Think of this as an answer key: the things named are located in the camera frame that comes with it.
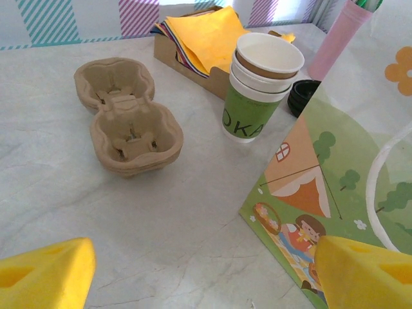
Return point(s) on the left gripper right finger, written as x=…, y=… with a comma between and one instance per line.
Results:
x=363, y=280

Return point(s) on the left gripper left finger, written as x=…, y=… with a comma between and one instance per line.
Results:
x=48, y=277

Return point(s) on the white printed paper bag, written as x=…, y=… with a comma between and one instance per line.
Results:
x=347, y=145

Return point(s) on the brown pulp cup carrier stack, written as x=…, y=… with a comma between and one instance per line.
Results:
x=128, y=128

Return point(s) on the stack of paper cups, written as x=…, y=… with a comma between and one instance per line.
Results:
x=254, y=106

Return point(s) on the pink cylindrical holder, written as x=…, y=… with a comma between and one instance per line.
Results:
x=338, y=42

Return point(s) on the bundle of green white straws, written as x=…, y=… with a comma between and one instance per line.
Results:
x=367, y=4

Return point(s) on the yellow paper napkin stack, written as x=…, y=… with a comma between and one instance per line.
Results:
x=206, y=38

